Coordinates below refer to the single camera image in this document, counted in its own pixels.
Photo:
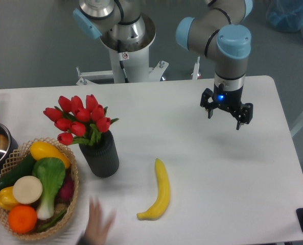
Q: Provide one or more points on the red tulip bouquet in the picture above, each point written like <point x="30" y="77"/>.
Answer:
<point x="80" y="123"/>

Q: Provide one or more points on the yellow bell pepper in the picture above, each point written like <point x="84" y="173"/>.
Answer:
<point x="7" y="199"/>

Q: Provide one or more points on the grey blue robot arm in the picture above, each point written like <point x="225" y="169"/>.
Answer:
<point x="219" y="36"/>

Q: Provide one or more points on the blue plastic bag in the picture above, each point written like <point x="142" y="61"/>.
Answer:
<point x="286" y="16"/>

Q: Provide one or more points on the orange fruit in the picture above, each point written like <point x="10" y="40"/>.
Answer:
<point x="22" y="219"/>

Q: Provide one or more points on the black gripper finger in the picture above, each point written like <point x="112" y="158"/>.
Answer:
<point x="244" y="114"/>
<point x="208" y="106"/>

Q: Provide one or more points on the yellow squash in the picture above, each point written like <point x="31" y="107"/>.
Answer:
<point x="41" y="149"/>

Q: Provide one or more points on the green bok choy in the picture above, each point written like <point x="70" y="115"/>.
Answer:
<point x="51" y="173"/>

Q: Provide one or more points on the purple red sweet potato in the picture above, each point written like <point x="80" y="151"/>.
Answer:
<point x="67" y="190"/>

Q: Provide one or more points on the yellow banana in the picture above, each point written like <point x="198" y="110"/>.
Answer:
<point x="159" y="207"/>

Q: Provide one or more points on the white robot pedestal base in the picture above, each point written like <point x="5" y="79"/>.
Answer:
<point x="128" y="47"/>

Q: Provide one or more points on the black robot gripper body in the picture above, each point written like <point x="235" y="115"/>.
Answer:
<point x="227" y="95"/>

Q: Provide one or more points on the blurred human hand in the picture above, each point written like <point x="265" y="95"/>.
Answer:
<point x="96" y="231"/>

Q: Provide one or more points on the dark green cucumber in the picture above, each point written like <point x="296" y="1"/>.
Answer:
<point x="24" y="168"/>

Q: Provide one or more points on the green chili pepper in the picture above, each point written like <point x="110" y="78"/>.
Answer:
<point x="52" y="222"/>

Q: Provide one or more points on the dark grey ribbed vase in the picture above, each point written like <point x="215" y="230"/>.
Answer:
<point x="103" y="158"/>

